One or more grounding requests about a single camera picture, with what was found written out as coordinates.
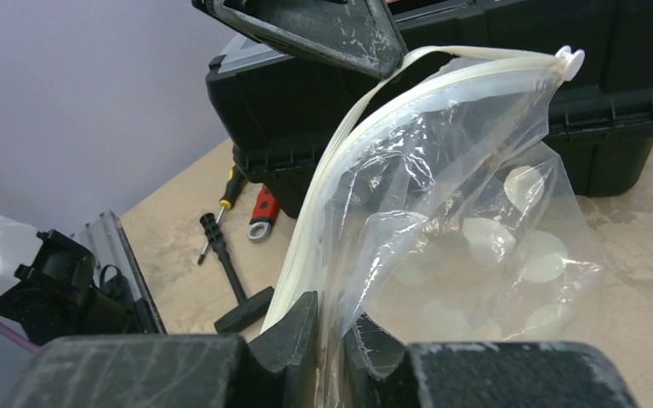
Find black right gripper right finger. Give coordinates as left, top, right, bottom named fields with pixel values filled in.
left=344, top=314, right=638, bottom=407

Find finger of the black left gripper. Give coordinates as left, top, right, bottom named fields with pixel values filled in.
left=192, top=0, right=408, bottom=79

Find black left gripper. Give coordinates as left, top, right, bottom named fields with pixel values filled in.
left=0, top=211, right=167, bottom=346

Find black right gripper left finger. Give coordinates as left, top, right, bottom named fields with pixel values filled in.
left=3, top=292, right=318, bottom=407

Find clear zip top bag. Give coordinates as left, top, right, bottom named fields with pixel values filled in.
left=264, top=46, right=603, bottom=407

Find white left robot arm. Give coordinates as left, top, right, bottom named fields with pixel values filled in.
left=0, top=1, right=407, bottom=353

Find black rubber mallet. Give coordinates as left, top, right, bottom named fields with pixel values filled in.
left=199, top=212, right=275, bottom=334

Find black plastic toolbox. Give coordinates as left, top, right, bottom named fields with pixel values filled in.
left=195, top=1, right=653, bottom=218

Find yellow black screwdriver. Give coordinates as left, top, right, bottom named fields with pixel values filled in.
left=196, top=164, right=247, bottom=265

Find red adjustable wrench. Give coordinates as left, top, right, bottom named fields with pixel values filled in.
left=247, top=184, right=280, bottom=242

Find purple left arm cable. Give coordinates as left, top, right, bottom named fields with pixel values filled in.
left=0, top=297, right=43, bottom=356

